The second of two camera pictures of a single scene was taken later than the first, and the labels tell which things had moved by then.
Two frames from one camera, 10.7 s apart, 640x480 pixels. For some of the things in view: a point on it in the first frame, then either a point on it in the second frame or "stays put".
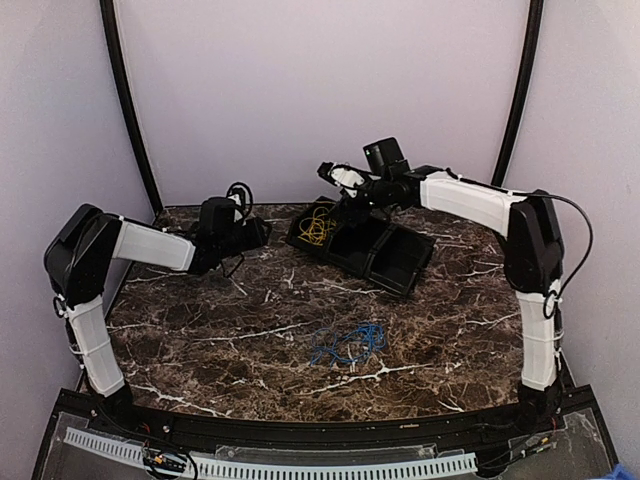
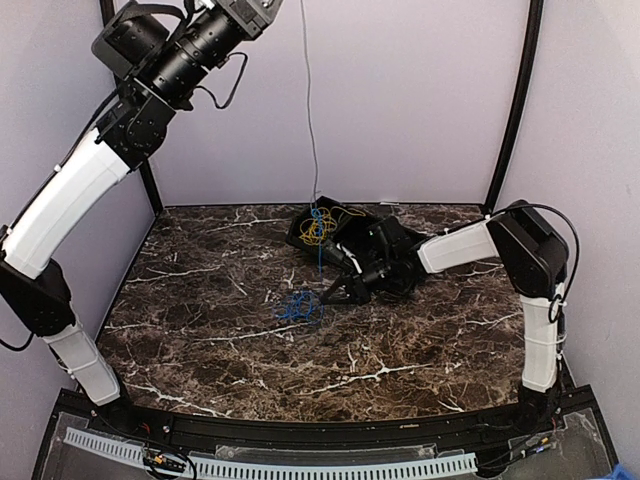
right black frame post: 531,47 stays put
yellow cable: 315,228 stays put
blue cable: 350,347 to 305,305
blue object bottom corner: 621,472 stays put
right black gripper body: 349,210 to 368,287
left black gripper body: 253,240 to 247,19
